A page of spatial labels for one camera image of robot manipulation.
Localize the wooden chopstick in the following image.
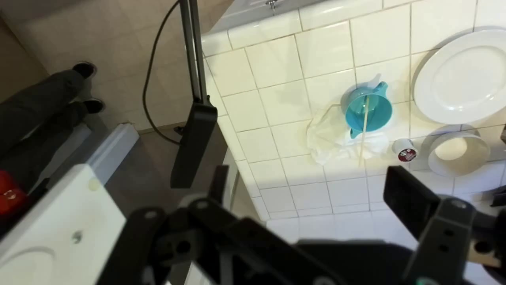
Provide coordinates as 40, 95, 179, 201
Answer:
359, 90, 370, 166

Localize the small white pod cup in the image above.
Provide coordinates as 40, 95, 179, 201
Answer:
392, 139, 418, 163

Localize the teal two-handled cup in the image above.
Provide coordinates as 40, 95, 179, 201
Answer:
342, 81, 392, 138

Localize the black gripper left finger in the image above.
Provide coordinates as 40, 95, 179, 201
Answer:
97, 166, 339, 285

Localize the white dinner plate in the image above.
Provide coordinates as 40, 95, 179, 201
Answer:
413, 29, 506, 125

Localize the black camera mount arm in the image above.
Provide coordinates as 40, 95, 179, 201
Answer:
181, 0, 207, 101

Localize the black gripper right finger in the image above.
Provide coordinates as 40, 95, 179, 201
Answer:
383, 166, 506, 285

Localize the person in grey clothes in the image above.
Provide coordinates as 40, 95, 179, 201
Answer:
0, 62, 105, 220

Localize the black camera cable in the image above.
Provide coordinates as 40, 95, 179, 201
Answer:
141, 0, 184, 146

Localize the cream ceramic bowl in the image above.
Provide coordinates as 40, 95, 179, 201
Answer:
427, 130, 506, 177

